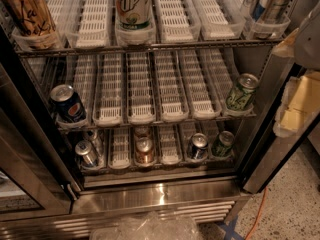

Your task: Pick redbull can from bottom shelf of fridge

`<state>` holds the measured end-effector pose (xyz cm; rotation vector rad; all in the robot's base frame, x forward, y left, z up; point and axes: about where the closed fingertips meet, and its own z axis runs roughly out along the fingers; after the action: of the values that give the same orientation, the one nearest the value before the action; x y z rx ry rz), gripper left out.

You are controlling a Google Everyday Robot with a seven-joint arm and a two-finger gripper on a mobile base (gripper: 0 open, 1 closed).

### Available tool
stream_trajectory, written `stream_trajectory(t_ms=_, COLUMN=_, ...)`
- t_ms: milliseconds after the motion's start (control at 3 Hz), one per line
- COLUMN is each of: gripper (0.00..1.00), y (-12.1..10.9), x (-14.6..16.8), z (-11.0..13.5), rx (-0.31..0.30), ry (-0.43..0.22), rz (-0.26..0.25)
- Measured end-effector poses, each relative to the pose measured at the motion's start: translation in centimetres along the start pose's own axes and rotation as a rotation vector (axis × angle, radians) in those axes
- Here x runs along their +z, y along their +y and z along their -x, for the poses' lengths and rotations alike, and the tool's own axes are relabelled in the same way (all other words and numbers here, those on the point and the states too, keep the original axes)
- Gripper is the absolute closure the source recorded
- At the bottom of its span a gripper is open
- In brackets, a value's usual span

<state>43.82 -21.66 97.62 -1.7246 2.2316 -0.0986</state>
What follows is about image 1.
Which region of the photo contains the green 7up can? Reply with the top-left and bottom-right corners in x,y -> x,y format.
115,0 -> 151,31

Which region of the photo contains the green can shelf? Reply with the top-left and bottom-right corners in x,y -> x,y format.
212,131 -> 235,158
226,73 -> 259,111

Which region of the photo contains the copper can front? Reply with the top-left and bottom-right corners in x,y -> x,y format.
135,137 -> 154,164

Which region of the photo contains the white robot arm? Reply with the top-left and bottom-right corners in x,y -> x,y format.
272,2 -> 320,138

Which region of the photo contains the orange cable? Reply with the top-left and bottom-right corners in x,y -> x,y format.
244,186 -> 269,240

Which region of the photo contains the green can middle shelf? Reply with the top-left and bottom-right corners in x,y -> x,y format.
226,73 -> 259,111

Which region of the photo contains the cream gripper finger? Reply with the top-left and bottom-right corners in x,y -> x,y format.
273,71 -> 320,138

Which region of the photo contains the middle wire shelf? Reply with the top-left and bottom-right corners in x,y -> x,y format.
55,112 -> 257,133

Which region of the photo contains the top wire shelf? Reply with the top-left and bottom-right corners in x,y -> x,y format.
17,38 -> 282,58

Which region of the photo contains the clear plastic bag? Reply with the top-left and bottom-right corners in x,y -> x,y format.
89,212 -> 203,240

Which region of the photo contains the copper can rear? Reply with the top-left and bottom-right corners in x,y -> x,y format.
134,126 -> 151,140

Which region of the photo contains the silver redbull can rear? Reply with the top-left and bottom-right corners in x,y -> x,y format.
82,130 -> 103,155

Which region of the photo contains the silver redbull can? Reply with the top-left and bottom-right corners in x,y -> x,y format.
75,140 -> 98,168
82,130 -> 103,155

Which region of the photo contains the copper can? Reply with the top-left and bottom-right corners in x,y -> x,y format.
134,126 -> 151,140
135,137 -> 154,164

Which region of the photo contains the green can bottom shelf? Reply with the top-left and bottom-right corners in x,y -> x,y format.
212,131 -> 235,158

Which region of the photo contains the fridge door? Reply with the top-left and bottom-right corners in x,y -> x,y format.
243,25 -> 320,193

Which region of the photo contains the silver redbull can front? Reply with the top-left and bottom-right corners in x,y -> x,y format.
75,140 -> 98,168

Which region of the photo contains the orange la croix can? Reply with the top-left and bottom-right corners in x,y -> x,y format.
1,0 -> 59,50

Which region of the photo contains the bottom wire shelf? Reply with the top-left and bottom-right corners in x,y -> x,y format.
81,157 -> 234,177

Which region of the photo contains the wire shelf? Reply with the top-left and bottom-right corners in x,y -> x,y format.
17,38 -> 282,58
55,112 -> 257,133
81,157 -> 234,177

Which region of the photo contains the blue pepsi can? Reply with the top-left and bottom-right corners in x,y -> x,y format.
50,84 -> 86,123

